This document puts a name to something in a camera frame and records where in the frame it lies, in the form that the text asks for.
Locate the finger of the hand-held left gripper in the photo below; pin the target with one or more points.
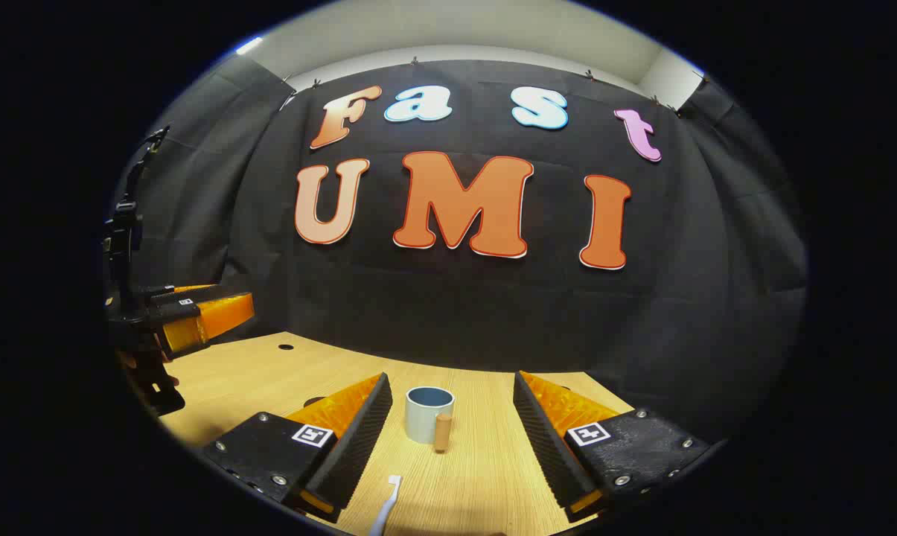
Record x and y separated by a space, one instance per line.
221 313

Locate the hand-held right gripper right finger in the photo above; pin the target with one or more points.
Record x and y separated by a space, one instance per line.
541 439

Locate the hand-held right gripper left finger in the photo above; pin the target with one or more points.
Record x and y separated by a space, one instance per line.
359 439

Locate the white toothbrush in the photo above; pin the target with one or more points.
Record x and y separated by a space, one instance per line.
391 497

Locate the wooden desktop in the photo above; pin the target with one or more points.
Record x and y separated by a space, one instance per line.
254 372

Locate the black backdrop cloth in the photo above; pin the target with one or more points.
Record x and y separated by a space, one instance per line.
455 313

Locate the ceiling light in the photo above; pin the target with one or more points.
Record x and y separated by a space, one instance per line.
249 45

